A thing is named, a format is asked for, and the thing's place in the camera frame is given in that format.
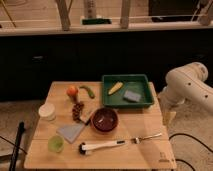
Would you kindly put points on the blue sponge in tray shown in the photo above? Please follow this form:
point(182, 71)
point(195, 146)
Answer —
point(132, 96)

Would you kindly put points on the dark red bowl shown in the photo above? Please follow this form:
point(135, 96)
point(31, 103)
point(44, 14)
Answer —
point(104, 120)

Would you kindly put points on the grey blue cloth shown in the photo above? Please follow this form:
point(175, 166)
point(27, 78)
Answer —
point(71, 132)

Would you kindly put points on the green plastic cup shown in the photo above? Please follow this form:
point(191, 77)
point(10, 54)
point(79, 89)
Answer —
point(56, 144)

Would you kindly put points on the green sponge on ledge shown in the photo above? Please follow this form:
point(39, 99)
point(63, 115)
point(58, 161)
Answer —
point(96, 21)

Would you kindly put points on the yellow corn cob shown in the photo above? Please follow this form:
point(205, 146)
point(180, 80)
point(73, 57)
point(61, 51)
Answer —
point(115, 88)

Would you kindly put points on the green plastic tray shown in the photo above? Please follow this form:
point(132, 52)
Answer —
point(137, 83)

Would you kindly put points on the black pole stand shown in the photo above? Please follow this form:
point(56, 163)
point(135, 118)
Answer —
point(16, 148)

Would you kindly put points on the white cylindrical cup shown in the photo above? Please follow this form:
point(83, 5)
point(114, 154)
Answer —
point(47, 112)

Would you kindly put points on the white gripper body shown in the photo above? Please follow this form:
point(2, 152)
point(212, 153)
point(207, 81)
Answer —
point(166, 106)

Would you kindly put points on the orange fruit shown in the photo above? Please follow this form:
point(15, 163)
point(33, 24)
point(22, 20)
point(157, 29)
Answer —
point(72, 91)

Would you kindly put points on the green chili pepper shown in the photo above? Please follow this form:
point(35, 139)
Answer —
point(89, 91)

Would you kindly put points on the brown grape bunch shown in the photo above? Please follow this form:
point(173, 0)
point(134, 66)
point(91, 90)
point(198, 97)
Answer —
point(76, 111)

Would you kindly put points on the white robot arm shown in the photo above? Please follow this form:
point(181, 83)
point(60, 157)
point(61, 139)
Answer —
point(186, 82)

